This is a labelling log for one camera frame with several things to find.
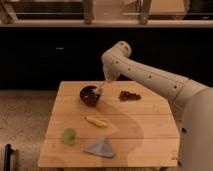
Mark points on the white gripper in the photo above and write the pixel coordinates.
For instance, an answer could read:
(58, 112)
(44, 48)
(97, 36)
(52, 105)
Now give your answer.
(110, 75)

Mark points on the white brush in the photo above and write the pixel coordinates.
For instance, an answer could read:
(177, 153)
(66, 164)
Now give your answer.
(98, 90)

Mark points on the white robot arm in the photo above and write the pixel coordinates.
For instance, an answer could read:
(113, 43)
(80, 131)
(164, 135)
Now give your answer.
(192, 100)

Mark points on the brown grape bunch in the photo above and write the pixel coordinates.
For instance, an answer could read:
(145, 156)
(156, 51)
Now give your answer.
(128, 96)

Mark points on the yellow banana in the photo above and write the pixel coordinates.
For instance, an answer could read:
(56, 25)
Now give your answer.
(96, 121)

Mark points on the wooden table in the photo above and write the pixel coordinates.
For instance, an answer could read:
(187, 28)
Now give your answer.
(142, 132)

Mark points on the green round object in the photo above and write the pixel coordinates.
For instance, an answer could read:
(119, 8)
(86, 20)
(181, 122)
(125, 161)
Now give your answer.
(69, 136)

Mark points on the blue grey cloth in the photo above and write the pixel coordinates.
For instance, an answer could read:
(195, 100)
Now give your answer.
(102, 148)

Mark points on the black object at floor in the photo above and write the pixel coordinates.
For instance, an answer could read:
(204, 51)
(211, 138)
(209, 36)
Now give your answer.
(7, 157)

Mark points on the wooden shelf frame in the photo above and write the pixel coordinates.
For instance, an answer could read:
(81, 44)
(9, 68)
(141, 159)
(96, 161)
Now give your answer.
(107, 13)

